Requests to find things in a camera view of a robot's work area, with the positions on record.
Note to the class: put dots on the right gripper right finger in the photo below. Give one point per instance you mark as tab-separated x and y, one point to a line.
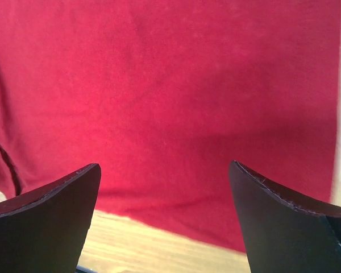
284	230

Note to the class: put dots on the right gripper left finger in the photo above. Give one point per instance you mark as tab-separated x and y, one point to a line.
44	230

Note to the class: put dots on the red t-shirt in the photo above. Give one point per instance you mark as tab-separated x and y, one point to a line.
164	95

